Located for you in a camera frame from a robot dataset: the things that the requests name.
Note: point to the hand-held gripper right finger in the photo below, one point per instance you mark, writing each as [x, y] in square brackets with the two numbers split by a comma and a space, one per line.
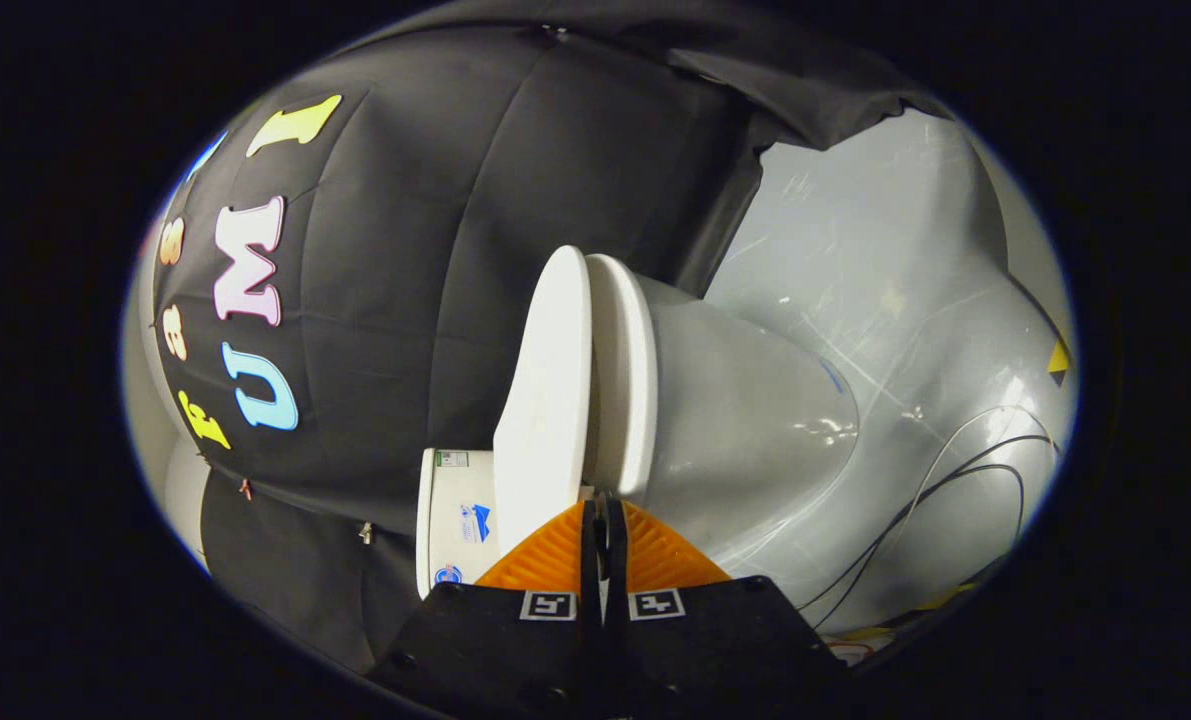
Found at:
[615, 565]

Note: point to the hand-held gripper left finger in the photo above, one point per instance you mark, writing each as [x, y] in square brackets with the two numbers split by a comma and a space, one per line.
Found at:
[589, 565]

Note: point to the white toilet lid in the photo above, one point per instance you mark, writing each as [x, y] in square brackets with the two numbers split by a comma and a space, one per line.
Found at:
[550, 400]

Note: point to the white toilet seat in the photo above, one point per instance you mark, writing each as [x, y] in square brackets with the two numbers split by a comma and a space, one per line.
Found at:
[623, 380]

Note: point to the white toilet with tank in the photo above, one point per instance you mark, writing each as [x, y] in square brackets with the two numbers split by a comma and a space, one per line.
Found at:
[745, 430]

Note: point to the silver cloth clip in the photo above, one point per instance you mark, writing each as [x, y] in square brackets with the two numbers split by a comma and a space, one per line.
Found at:
[365, 532]

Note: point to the black backdrop cloth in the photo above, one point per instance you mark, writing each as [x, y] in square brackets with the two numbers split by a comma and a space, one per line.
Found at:
[405, 250]

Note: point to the yellow floor tape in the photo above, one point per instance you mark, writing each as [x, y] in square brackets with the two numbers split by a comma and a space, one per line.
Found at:
[1059, 362]

